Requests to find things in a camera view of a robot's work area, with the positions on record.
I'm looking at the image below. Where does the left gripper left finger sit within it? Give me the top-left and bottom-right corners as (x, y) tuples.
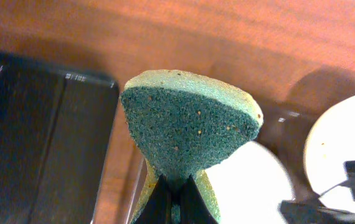
(133, 175), (173, 224)

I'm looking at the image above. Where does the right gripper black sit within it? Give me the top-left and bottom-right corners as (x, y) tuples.
(279, 200), (355, 224)

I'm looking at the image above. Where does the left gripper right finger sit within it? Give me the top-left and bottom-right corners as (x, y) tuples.
(179, 176), (217, 224)

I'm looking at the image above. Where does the pale green plate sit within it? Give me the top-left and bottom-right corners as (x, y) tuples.
(206, 141), (295, 224)

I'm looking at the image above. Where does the green yellow sponge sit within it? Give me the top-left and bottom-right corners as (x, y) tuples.
(121, 70), (263, 221)

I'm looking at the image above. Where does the white plate top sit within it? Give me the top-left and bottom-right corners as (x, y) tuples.
(304, 96), (355, 213)

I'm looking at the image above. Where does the black tray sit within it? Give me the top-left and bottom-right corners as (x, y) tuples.
(0, 53), (119, 223)

